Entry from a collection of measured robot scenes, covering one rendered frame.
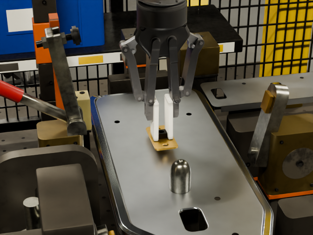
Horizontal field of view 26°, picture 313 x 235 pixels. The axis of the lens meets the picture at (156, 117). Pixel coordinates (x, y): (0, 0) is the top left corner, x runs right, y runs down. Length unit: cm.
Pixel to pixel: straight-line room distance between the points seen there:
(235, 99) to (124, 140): 25
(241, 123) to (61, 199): 60
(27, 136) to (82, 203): 108
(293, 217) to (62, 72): 40
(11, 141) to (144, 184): 76
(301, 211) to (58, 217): 45
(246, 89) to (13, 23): 47
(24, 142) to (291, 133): 83
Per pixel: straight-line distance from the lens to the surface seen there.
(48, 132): 107
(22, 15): 137
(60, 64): 101
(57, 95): 115
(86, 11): 138
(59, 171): 73
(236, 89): 131
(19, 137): 176
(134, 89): 105
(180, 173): 99
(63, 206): 68
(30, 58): 138
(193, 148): 111
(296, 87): 133
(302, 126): 111
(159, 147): 108
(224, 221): 96
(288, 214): 100
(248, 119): 125
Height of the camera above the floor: 159
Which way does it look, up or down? 30 degrees down
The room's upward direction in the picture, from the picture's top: straight up
